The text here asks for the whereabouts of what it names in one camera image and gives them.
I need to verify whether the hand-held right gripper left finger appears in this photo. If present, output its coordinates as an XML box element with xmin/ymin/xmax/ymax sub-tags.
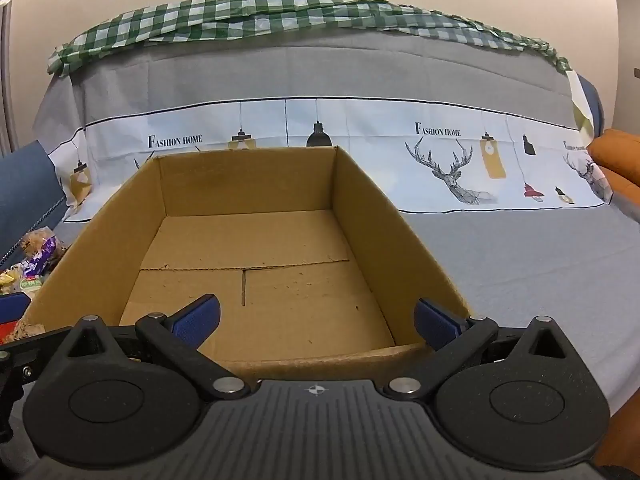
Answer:
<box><xmin>60</xmin><ymin>294</ymin><xmax>251</xmax><ymax>402</ymax></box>

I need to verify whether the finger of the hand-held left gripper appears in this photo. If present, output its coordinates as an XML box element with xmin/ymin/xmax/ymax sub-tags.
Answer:
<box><xmin>0</xmin><ymin>292</ymin><xmax>32</xmax><ymax>325</ymax></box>
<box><xmin>0</xmin><ymin>326</ymin><xmax>73</xmax><ymax>362</ymax></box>

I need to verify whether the orange cushion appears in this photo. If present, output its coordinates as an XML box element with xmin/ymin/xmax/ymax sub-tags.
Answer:
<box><xmin>586</xmin><ymin>129</ymin><xmax>640</xmax><ymax>223</ymax></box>

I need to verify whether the grey printed sofa cover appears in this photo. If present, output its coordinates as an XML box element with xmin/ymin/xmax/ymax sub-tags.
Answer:
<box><xmin>0</xmin><ymin>25</ymin><xmax>640</xmax><ymax>480</ymax></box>

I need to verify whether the brown cardboard box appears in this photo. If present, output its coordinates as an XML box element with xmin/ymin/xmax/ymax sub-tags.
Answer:
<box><xmin>20</xmin><ymin>146</ymin><xmax>472</xmax><ymax>383</ymax></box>

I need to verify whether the clear bag of round crackers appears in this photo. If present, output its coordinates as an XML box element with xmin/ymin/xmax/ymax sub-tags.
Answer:
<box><xmin>19</xmin><ymin>227</ymin><xmax>67</xmax><ymax>261</ymax></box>

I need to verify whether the yellow snack packet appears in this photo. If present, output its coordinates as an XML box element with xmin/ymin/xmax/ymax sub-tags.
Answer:
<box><xmin>0</xmin><ymin>267</ymin><xmax>40</xmax><ymax>296</ymax></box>

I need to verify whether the purple snack packet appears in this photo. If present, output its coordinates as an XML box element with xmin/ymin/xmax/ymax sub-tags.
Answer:
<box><xmin>25</xmin><ymin>237</ymin><xmax>62</xmax><ymax>277</ymax></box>

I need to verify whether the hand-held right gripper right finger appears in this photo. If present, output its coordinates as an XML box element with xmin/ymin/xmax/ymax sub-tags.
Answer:
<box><xmin>384</xmin><ymin>298</ymin><xmax>577</xmax><ymax>401</ymax></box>

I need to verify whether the green checkered cloth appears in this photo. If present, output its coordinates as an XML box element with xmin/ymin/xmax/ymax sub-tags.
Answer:
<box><xmin>46</xmin><ymin>0</ymin><xmax>573</xmax><ymax>77</ymax></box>

